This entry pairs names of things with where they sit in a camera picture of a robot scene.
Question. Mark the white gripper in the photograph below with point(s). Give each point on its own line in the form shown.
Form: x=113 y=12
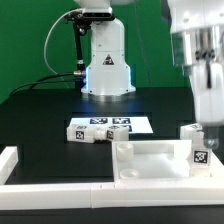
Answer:
x=208 y=102

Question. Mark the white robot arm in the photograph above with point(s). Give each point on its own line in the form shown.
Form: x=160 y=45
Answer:
x=197 y=40

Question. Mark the white sheet with tags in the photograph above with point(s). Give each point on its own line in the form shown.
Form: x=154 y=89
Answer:
x=136 y=124

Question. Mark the white U-shaped obstacle fence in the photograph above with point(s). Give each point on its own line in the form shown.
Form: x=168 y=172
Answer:
x=93 y=195

